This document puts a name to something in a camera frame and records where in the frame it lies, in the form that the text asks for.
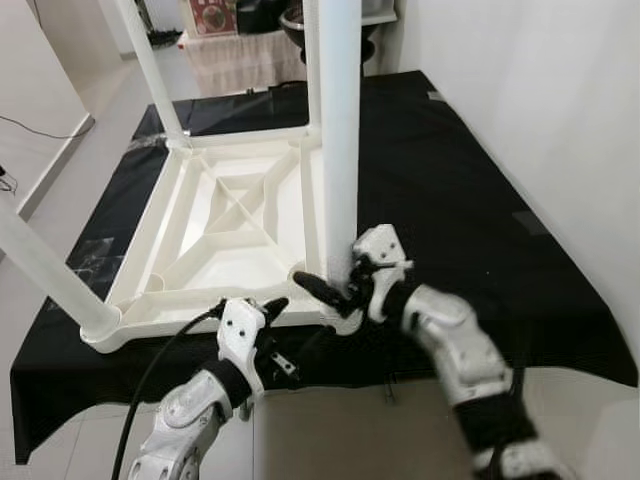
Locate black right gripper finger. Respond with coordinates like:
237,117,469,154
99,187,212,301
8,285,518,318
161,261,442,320
293,270,353,319

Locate white plastic table top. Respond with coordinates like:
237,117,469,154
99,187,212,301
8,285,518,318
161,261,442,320
82,128,363,355

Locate black tablecloth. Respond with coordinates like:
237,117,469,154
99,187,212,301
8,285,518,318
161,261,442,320
10,70,640,466

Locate clear plastic bag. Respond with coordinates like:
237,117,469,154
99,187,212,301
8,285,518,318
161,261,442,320
125,133,169,153

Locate beige patterned bench cloth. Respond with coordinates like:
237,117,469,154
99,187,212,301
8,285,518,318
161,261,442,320
185,30,309,96

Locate black bag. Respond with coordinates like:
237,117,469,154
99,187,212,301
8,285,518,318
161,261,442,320
238,0,291,31

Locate orange-lidded storage box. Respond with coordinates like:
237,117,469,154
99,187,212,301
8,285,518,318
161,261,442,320
185,0,239,36

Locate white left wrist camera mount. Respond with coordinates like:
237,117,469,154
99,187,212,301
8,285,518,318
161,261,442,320
215,298,267,371

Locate black wall cable bundle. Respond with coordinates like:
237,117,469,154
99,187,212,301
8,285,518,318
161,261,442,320
0,112,96,196

